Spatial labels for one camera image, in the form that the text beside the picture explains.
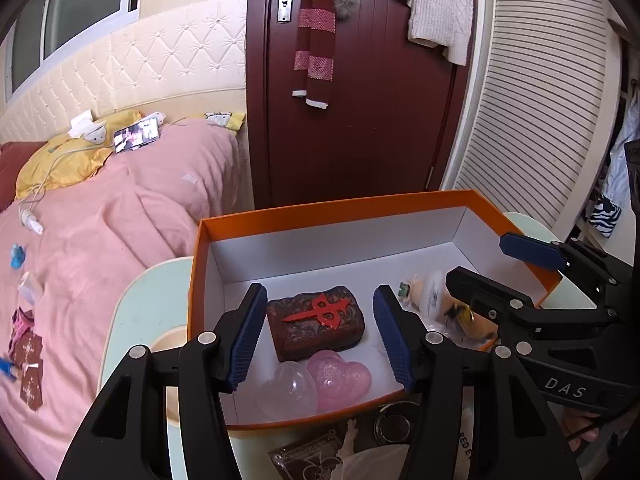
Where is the white cream tube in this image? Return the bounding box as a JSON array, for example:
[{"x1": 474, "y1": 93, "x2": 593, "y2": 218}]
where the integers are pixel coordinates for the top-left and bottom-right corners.
[{"x1": 454, "y1": 387, "x2": 474, "y2": 480}]

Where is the small doll figure keychain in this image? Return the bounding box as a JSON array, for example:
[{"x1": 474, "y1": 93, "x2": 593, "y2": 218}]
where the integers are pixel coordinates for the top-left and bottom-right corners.
[{"x1": 397, "y1": 271, "x2": 498, "y2": 351}]

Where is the white fluffy cloth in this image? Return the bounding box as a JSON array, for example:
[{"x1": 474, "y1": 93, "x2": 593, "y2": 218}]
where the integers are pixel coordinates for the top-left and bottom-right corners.
[{"x1": 331, "y1": 419, "x2": 409, "y2": 480}]

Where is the pink heart shaped box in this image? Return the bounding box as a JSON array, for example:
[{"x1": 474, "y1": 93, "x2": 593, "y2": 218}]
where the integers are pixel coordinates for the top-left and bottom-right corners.
[{"x1": 307, "y1": 350, "x2": 372, "y2": 413}]

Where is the brown playing card box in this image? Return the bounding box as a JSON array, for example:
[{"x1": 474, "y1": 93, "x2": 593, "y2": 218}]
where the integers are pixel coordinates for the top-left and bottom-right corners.
[{"x1": 268, "y1": 430, "x2": 343, "y2": 480}]

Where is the dark red embossed box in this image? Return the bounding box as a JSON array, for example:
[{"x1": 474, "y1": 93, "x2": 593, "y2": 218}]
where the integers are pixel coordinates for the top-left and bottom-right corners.
[{"x1": 267, "y1": 286, "x2": 366, "y2": 362}]

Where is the person right hand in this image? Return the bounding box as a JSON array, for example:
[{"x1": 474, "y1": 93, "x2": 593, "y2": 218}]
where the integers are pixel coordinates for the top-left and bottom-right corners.
[{"x1": 560, "y1": 404, "x2": 632, "y2": 461}]

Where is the brown snowflake card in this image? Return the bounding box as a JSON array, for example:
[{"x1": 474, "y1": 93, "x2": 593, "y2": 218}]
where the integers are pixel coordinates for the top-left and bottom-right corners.
[{"x1": 14, "y1": 330, "x2": 43, "y2": 412}]

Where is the blue cap small bottle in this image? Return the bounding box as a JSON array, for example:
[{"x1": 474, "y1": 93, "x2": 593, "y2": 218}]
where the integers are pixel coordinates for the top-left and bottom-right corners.
[{"x1": 0, "y1": 359, "x2": 17, "y2": 382}]

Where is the mint green lap table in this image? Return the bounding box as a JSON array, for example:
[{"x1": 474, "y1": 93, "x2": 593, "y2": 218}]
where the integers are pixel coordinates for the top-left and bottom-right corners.
[{"x1": 99, "y1": 212, "x2": 595, "y2": 479}]

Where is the pink hair clip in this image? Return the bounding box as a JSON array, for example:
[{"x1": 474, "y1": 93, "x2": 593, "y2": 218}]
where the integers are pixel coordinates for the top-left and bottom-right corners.
[{"x1": 9, "y1": 308, "x2": 35, "y2": 356}]

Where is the clear small bottle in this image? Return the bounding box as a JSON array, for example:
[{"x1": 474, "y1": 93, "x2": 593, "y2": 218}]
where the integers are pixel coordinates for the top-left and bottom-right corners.
[{"x1": 17, "y1": 272, "x2": 43, "y2": 306}]

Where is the pink bed quilt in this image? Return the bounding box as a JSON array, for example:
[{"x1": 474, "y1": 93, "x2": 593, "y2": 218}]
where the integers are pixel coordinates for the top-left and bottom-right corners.
[{"x1": 1, "y1": 119, "x2": 243, "y2": 479}]

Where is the dark red wooden door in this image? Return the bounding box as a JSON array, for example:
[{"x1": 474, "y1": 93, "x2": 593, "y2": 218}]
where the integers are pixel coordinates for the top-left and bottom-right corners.
[{"x1": 246, "y1": 0, "x2": 469, "y2": 208}]

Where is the orange cardboard box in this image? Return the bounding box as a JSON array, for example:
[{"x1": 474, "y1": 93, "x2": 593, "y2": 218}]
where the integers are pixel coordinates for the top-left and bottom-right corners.
[{"x1": 189, "y1": 191, "x2": 560, "y2": 430}]

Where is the light blue small toy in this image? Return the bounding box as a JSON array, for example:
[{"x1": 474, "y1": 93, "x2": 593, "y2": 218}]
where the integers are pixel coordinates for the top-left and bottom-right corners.
[{"x1": 10, "y1": 244, "x2": 26, "y2": 270}]

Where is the yellow pillow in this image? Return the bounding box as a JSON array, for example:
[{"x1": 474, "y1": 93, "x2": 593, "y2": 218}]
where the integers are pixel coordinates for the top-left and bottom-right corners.
[{"x1": 15, "y1": 110, "x2": 143, "y2": 200}]

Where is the striped red scarf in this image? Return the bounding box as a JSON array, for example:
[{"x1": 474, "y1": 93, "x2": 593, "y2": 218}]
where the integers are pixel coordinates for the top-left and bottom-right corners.
[{"x1": 292, "y1": 0, "x2": 336, "y2": 110}]

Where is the dark red pillow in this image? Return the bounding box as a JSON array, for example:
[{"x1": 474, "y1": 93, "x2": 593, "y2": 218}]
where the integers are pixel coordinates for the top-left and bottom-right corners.
[{"x1": 0, "y1": 141, "x2": 44, "y2": 211}]

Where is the white charger plug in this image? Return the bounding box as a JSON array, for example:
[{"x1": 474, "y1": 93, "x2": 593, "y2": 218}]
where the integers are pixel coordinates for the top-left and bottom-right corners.
[{"x1": 68, "y1": 110, "x2": 106, "y2": 145}]

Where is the cream tufted headboard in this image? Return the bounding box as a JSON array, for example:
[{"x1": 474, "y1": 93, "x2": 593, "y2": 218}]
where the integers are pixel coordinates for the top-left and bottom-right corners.
[{"x1": 1, "y1": 0, "x2": 246, "y2": 141}]

